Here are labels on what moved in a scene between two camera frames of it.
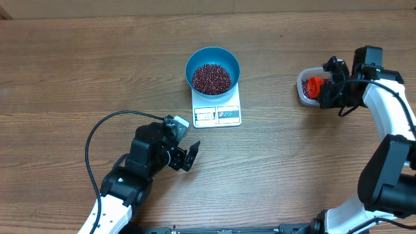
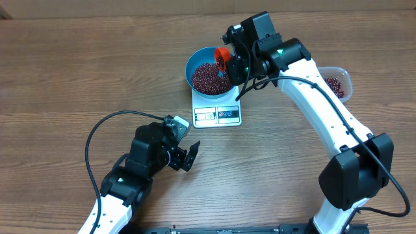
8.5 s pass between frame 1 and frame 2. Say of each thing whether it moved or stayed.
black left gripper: stayed
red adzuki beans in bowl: stayed
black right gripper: moved
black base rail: stayed
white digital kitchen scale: stayed
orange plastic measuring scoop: moved
